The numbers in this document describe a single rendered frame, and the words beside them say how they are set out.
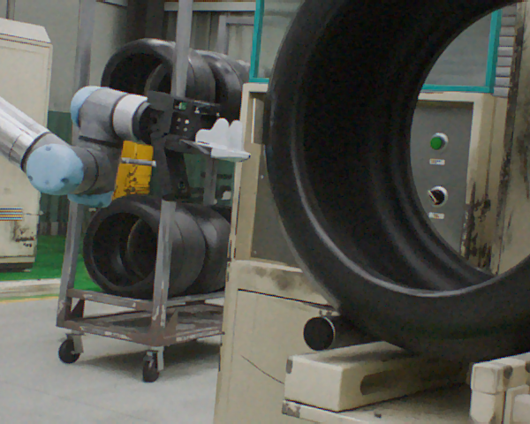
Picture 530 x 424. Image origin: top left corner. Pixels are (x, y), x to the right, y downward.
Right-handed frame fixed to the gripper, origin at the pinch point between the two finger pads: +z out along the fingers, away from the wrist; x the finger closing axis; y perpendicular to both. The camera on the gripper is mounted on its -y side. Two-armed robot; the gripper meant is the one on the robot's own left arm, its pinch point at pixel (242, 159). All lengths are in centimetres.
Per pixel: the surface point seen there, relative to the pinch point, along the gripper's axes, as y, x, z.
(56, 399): -140, 191, -225
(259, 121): 6.7, -9.8, 9.4
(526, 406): -5, -59, 74
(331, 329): -17.1, -10.4, 27.8
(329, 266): -9.1, -11.8, 26.5
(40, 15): 28, 671, -845
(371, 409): -27.2, -4.3, 32.5
